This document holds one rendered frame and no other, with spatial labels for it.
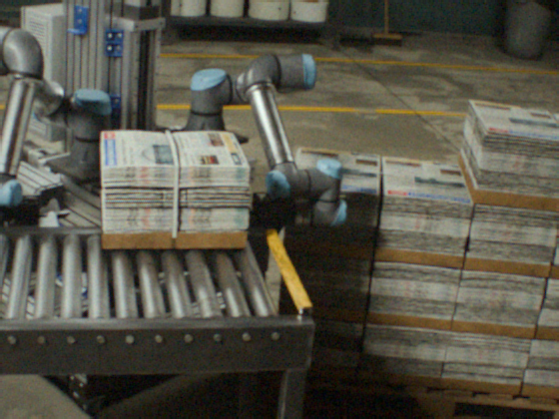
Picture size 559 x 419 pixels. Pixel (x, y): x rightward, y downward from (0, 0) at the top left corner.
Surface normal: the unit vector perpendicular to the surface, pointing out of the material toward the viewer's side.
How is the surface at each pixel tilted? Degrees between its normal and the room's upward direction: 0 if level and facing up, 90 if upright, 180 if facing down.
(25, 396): 0
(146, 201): 89
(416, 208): 90
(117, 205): 89
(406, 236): 90
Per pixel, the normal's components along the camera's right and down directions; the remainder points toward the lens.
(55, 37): 0.73, 0.31
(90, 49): -0.68, 0.22
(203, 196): 0.19, 0.37
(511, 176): -0.07, 0.37
